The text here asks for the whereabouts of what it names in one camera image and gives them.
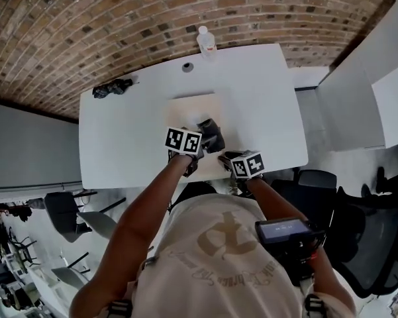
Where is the black harness strap buckle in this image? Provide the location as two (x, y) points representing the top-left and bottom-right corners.
(107, 299), (133, 318)
(303, 293), (328, 318)

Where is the dark grey chair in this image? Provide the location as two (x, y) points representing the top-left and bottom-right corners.
(43, 191), (80, 244)

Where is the person's right forearm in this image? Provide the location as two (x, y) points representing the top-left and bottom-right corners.
(244, 177), (357, 318)

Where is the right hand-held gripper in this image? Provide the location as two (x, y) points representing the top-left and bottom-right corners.
(217, 149), (266, 189)

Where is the light grey shell chair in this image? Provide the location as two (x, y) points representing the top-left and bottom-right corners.
(51, 252), (90, 291)
(75, 196), (127, 241)

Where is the dark checked folded umbrella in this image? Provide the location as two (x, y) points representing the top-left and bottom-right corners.
(92, 77), (140, 101)

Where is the person's beige printed t-shirt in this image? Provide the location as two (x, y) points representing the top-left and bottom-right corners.
(130, 192), (352, 318)

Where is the grey partition with white desk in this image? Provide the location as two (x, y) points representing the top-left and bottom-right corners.
(294, 11), (398, 152)

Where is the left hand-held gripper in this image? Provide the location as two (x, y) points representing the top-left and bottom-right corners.
(164, 126), (207, 178)

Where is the beige box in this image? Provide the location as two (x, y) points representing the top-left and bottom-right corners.
(167, 91), (234, 182)

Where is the black mesh office chair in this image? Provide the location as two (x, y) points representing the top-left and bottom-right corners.
(271, 169), (398, 299)

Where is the wide grey partition panel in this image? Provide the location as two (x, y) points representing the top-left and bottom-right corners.
(0, 101), (83, 191)

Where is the clear plastic water bottle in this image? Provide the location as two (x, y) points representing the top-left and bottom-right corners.
(196, 25), (218, 62)

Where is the person's left forearm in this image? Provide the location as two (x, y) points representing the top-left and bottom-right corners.
(69, 154), (189, 318)

